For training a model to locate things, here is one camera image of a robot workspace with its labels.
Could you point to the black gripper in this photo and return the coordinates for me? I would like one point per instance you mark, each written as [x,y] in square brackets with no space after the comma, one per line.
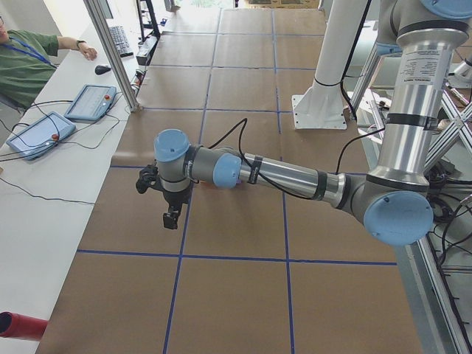
[172,203]

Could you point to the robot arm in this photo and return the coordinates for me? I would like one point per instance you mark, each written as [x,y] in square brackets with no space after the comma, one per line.
[390,200]

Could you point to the person's hand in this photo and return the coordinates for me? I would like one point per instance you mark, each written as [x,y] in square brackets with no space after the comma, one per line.
[88,52]

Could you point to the brown paper table cover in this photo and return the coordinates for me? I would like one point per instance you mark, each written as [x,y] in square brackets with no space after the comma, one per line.
[248,270]

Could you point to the far teach pendant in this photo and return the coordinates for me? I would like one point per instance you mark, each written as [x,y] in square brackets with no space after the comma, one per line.
[91,103]

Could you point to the teach pendant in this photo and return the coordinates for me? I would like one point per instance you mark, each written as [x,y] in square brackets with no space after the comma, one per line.
[91,103]
[41,136]

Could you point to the near teach pendant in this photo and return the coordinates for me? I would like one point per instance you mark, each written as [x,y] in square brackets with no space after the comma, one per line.
[41,136]

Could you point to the black computer mouse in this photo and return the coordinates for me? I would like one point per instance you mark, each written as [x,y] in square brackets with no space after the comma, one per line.
[101,69]

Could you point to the black keyboard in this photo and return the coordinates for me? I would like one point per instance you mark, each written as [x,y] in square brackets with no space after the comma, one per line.
[120,40]

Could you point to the red cylinder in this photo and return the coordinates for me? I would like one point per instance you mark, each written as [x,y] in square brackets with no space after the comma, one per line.
[18,326]

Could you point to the person in green shirt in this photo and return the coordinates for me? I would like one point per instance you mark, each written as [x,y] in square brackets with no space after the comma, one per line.
[26,65]

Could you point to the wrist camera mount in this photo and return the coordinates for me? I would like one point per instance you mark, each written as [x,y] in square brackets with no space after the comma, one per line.
[148,178]

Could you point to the white pedestal base plate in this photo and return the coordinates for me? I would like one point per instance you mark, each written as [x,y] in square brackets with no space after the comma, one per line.
[320,107]

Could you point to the aluminium frame post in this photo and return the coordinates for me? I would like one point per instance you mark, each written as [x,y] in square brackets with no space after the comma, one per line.
[101,26]

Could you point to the white camera pedestal column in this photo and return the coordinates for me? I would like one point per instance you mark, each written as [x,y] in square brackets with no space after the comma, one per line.
[344,26]

